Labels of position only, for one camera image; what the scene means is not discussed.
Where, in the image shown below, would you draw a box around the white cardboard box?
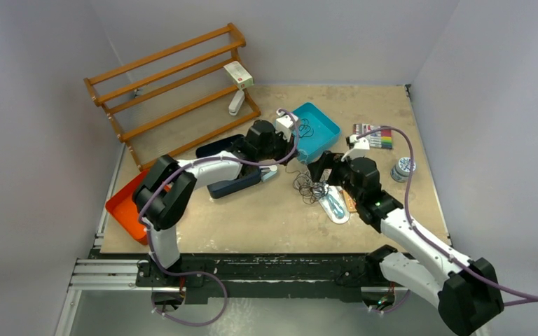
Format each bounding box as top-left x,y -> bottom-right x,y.
223,61 -> 254,90

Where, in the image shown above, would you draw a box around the white blue small device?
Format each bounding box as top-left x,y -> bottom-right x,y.
260,165 -> 278,182

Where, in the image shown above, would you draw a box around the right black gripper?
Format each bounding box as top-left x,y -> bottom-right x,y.
308,151 -> 363,203

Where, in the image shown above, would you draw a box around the toothbrush blister pack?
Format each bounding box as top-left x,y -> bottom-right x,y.
318,184 -> 350,225

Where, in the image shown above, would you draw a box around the wooden shelf rack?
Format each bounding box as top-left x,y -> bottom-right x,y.
83,22 -> 261,171

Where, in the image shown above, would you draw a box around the aluminium frame rails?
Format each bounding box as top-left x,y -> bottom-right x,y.
55,143 -> 181,336

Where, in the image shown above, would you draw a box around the cable bundle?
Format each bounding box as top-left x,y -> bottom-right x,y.
285,164 -> 330,205

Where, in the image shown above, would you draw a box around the dark blue square tray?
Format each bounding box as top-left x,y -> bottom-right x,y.
195,134 -> 261,199

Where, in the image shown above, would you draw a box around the orange small notebook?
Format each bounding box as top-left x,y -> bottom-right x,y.
341,190 -> 357,213

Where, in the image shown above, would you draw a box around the orange square tray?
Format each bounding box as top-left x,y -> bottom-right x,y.
104,170 -> 149,246

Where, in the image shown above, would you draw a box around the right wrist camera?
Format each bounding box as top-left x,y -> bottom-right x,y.
341,134 -> 371,162

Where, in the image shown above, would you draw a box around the teal square tray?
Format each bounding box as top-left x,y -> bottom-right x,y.
292,102 -> 340,165

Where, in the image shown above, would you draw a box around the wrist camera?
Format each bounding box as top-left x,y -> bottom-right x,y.
275,112 -> 298,141
341,134 -> 371,162

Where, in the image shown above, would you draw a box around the blue white tape roll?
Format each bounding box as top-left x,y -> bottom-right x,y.
390,157 -> 416,183

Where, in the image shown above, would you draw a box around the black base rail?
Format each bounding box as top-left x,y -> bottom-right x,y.
135,252 -> 409,305

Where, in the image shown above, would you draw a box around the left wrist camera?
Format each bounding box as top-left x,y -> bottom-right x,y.
275,112 -> 298,141

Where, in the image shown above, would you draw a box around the black cable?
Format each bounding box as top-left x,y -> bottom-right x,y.
296,118 -> 315,139

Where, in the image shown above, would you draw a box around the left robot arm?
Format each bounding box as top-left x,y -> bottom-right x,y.
132,115 -> 298,286

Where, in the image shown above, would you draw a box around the marker pen set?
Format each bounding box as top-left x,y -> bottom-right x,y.
352,123 -> 393,150

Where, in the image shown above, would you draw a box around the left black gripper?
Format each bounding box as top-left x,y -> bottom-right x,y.
256,129 -> 299,167

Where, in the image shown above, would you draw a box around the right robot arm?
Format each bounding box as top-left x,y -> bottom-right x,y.
308,150 -> 505,335

